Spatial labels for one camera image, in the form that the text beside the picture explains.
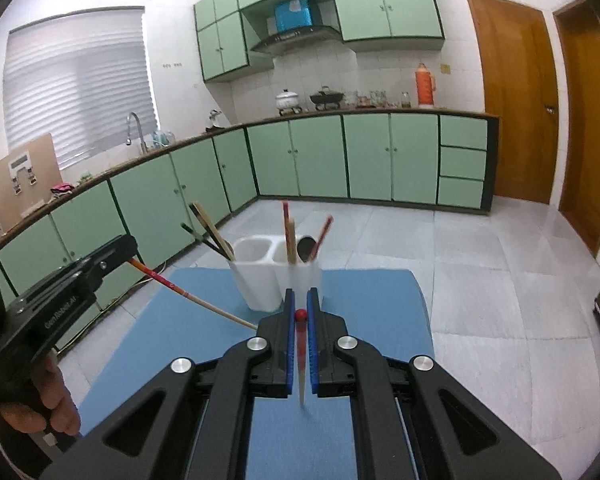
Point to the range hood blue cover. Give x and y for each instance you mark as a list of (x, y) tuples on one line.
[(296, 24)]

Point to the cardboard box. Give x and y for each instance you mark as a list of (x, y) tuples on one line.
[(27, 176)]

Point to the metal kettle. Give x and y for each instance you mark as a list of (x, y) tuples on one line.
[(213, 121)]

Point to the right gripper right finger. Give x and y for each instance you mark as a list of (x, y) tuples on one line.
[(329, 375)]

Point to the wooden door left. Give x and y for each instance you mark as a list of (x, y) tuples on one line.
[(520, 87)]

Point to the black chopstick silver band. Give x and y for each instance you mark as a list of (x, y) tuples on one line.
[(203, 240)]

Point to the white twin utensil holder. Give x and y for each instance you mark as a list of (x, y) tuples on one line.
[(262, 273)]

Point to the chrome sink faucet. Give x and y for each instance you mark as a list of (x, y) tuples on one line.
[(133, 119)]

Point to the green lower kitchen cabinets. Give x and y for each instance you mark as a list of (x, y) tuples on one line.
[(411, 158)]

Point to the white cooking pot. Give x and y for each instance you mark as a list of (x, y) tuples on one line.
[(287, 103)]

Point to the green kitchen cabinets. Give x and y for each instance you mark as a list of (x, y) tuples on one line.
[(411, 158), (224, 29)]

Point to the window blinds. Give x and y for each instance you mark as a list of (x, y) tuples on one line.
[(77, 76)]

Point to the green upper kitchen cabinets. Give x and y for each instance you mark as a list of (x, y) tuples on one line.
[(224, 29)]

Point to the plain bamboo chopstick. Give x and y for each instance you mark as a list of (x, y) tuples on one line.
[(215, 232), (291, 245)]

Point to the wooden door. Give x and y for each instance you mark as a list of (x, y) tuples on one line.
[(579, 34), (520, 87)]

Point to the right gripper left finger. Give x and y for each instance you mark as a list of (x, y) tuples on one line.
[(273, 375)]

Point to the wooden door right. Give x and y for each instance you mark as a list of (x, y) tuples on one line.
[(579, 34)]

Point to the orange thermos flask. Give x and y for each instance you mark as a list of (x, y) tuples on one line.
[(425, 86)]

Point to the glass jars on counter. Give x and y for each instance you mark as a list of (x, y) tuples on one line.
[(376, 99)]

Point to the black wok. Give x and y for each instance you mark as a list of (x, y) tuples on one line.
[(327, 99)]

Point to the person's left hand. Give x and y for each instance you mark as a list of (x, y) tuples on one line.
[(49, 385)]

